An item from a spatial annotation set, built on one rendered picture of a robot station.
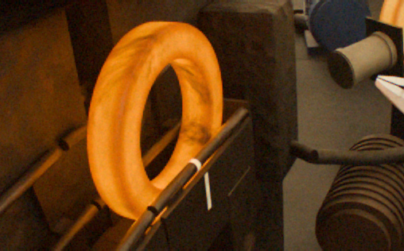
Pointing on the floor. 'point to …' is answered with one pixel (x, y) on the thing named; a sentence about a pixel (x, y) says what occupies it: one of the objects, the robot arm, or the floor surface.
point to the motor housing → (369, 202)
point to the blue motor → (334, 24)
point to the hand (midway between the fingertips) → (386, 90)
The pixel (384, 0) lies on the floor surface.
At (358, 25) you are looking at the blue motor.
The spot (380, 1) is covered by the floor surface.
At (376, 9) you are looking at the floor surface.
